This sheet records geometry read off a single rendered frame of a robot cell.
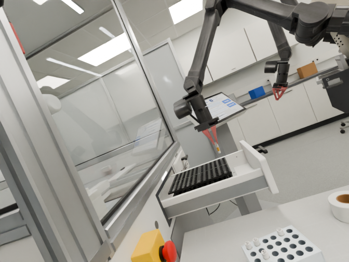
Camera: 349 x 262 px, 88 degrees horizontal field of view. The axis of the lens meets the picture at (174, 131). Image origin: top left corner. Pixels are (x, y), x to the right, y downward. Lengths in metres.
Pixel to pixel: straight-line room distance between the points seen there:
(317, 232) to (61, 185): 0.53
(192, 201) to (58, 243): 0.39
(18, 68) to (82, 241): 0.28
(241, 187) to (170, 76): 1.91
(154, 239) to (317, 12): 0.79
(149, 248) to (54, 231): 0.18
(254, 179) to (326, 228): 0.18
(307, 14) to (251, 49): 3.37
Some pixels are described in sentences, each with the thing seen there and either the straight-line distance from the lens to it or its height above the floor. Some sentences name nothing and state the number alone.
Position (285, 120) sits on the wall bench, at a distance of 3.84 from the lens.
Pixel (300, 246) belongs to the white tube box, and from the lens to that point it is 0.48.
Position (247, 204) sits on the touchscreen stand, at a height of 0.19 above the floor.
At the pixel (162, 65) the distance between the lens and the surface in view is 2.38.
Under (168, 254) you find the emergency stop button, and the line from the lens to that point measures 0.43.
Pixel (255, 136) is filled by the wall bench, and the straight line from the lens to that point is 3.71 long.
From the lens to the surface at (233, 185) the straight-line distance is 0.59.
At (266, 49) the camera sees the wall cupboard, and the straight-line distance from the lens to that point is 4.22.
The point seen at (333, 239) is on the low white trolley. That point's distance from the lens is 0.55.
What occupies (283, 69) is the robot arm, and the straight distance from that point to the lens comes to 1.26.
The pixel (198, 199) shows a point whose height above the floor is 0.87.
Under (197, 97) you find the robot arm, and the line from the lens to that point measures 0.72.
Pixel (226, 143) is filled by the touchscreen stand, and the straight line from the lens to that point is 1.66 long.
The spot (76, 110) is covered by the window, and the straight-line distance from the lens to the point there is 0.45.
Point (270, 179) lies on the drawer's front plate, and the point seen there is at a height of 0.87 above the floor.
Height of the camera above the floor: 1.12
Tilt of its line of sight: 3 degrees down
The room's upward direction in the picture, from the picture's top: 23 degrees counter-clockwise
